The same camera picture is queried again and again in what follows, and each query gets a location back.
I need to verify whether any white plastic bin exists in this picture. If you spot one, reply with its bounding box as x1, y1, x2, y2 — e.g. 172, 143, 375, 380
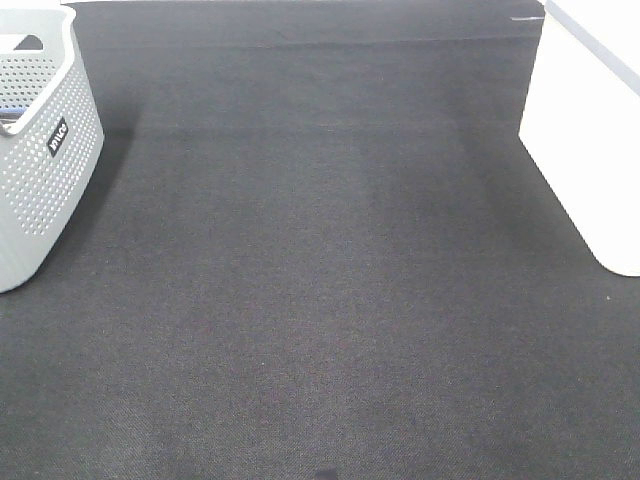
519, 1, 639, 277

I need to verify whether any blue towel in basket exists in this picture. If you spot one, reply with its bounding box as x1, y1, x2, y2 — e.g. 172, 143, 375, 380
0, 107, 26, 122

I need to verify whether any grey perforated laundry basket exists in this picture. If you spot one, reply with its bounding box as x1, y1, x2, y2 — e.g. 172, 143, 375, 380
1, 1, 104, 292

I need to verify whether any dark grey table mat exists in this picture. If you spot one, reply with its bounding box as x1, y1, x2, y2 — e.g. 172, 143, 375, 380
1, 1, 639, 479

